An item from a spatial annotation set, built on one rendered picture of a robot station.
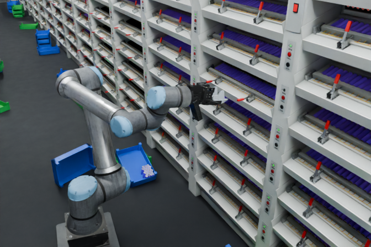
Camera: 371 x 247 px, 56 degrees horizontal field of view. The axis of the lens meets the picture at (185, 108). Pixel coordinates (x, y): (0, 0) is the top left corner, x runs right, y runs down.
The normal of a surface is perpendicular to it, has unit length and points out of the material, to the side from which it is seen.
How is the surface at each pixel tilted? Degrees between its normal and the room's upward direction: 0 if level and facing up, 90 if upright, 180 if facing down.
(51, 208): 0
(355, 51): 19
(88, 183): 3
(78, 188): 3
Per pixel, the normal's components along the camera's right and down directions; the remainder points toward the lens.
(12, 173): 0.01, -0.90
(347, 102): -0.28, -0.78
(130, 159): 0.20, -0.69
